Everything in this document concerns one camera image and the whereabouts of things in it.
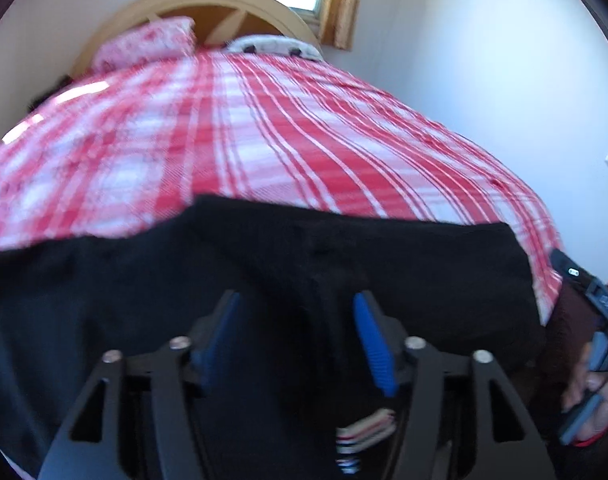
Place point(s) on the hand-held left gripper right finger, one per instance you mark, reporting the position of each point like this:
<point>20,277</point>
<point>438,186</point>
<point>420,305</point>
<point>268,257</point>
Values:
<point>376,345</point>

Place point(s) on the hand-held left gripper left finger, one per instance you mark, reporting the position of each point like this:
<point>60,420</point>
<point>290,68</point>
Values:
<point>219,340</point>

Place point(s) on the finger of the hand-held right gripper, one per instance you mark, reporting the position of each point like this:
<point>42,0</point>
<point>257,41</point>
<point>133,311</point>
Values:
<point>568,267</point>

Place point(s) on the black pants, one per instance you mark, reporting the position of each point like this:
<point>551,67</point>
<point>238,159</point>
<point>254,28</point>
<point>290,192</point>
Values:
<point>284,260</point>

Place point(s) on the person's right hand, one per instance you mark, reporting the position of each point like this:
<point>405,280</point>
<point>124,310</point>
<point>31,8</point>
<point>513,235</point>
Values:
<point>578,382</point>

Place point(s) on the striped cloth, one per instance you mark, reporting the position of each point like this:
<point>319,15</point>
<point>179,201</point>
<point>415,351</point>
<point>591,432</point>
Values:
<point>364,435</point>

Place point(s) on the red white plaid bedspread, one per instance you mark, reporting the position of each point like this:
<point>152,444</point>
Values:
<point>184,135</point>

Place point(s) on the white pillow with black dots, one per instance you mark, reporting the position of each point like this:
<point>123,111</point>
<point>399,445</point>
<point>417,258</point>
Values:
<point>274,44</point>

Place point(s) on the pink floral pillow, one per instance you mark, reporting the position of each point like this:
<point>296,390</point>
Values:
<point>144,42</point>

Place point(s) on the cream wooden headboard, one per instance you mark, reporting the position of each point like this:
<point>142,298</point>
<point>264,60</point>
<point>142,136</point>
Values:
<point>234,2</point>

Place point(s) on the yellow patterned curtain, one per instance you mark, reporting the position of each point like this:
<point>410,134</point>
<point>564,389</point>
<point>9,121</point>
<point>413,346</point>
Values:
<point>341,5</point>

